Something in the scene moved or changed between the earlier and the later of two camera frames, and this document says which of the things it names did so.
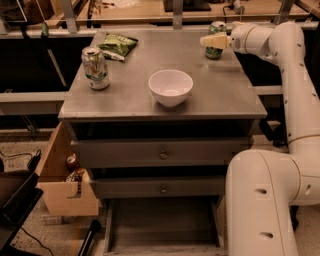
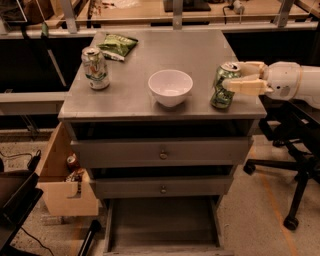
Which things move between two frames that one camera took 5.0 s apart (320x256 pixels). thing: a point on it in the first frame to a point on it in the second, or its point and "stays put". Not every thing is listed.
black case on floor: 19,196 stays put
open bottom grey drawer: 165,226 stays put
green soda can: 214,52 to 222,98
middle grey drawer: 160,187 stays put
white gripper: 238,39 to 283,81
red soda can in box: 72,163 stays put
